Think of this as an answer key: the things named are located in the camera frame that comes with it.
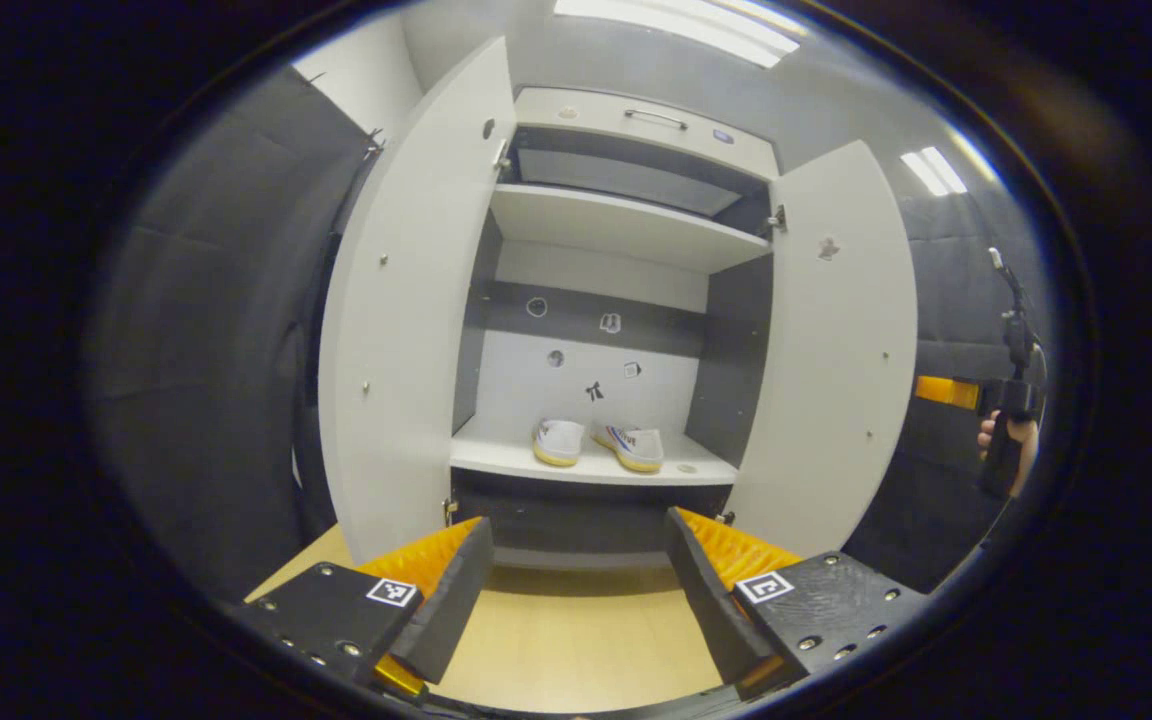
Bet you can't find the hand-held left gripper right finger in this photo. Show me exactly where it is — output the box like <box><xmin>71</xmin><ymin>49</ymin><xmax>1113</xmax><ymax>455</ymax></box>
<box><xmin>664</xmin><ymin>505</ymin><xmax>929</xmax><ymax>701</ymax></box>

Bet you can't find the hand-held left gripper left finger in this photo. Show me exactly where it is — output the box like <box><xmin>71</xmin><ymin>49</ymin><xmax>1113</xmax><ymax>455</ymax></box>
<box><xmin>236</xmin><ymin>515</ymin><xmax>495</xmax><ymax>701</ymax></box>

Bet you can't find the grey cabinet door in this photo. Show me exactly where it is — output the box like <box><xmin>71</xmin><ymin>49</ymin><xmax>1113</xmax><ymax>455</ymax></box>
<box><xmin>319</xmin><ymin>37</ymin><xmax>519</xmax><ymax>564</ymax></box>
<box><xmin>726</xmin><ymin>140</ymin><xmax>919</xmax><ymax>559</ymax></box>

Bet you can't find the white striped shoe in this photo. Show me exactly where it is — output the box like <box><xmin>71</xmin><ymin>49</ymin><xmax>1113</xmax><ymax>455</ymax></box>
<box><xmin>591</xmin><ymin>423</ymin><xmax>665</xmax><ymax>474</ymax></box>
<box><xmin>532</xmin><ymin>418</ymin><xmax>587</xmax><ymax>468</ymax></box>

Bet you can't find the grey shoe cabinet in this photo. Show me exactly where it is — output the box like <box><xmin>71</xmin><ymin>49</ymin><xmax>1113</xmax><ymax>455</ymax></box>
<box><xmin>446</xmin><ymin>85</ymin><xmax>782</xmax><ymax>571</ymax></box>

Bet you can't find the small double ceiling light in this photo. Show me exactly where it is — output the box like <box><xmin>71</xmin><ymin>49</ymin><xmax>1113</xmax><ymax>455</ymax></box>
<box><xmin>901</xmin><ymin>146</ymin><xmax>969</xmax><ymax>198</ymax></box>

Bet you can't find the large ceiling light panel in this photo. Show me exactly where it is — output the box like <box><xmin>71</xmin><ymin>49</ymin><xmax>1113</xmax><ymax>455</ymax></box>
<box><xmin>553</xmin><ymin>0</ymin><xmax>802</xmax><ymax>69</ymax></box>

